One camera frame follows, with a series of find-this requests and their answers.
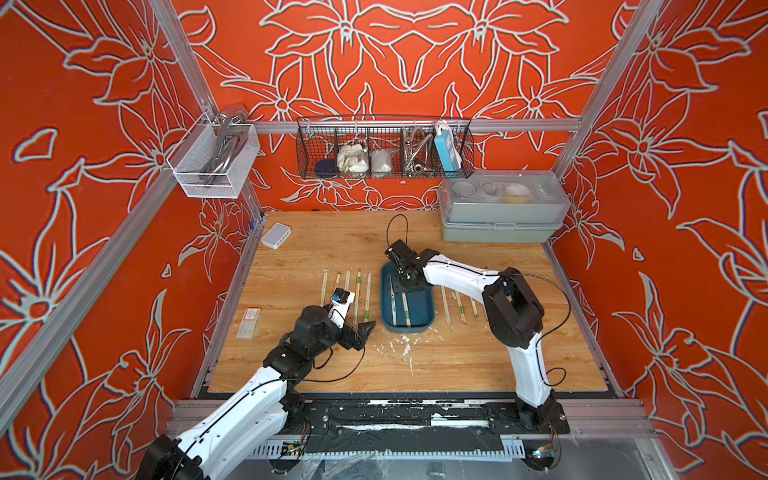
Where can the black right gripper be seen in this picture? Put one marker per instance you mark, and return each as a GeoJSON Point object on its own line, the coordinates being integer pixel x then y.
{"type": "Point", "coordinates": [396, 287]}

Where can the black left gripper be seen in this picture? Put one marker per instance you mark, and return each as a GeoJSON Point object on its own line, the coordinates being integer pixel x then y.
{"type": "Point", "coordinates": [362, 332]}

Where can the teal plastic storage box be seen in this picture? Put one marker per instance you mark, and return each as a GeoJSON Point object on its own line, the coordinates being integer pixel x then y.
{"type": "Point", "coordinates": [421, 306]}

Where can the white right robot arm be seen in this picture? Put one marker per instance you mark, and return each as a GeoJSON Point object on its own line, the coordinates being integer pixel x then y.
{"type": "Point", "coordinates": [515, 317]}

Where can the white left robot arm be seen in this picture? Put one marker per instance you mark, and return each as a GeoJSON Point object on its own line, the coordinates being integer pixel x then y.
{"type": "Point", "coordinates": [216, 445]}

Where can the light blue box in basket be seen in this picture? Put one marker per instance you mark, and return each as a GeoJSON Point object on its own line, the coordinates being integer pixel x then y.
{"type": "Point", "coordinates": [449, 157]}

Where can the small clear plastic case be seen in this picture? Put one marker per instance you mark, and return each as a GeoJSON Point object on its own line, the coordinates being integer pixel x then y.
{"type": "Point", "coordinates": [249, 324]}

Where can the grey lidded plastic container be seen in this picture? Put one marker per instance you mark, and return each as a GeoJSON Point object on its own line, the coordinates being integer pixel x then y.
{"type": "Point", "coordinates": [503, 207]}

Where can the white crumpled bag in basket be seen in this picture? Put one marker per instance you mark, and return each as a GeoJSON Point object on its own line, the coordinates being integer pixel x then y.
{"type": "Point", "coordinates": [352, 160]}

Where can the metal tongs in bin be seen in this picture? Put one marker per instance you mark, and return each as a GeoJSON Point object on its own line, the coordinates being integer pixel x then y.
{"type": "Point", "coordinates": [228, 145]}

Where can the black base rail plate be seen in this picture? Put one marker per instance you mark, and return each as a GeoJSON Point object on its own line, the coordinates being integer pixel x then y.
{"type": "Point", "coordinates": [411, 422]}

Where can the white network switch box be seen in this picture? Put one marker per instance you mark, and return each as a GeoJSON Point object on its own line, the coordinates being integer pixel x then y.
{"type": "Point", "coordinates": [276, 236]}

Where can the black wire wall basket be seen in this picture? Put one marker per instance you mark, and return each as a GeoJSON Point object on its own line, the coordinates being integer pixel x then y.
{"type": "Point", "coordinates": [399, 147]}

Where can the clear plastic wall bin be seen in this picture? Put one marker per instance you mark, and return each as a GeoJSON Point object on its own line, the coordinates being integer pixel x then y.
{"type": "Point", "coordinates": [197, 149]}

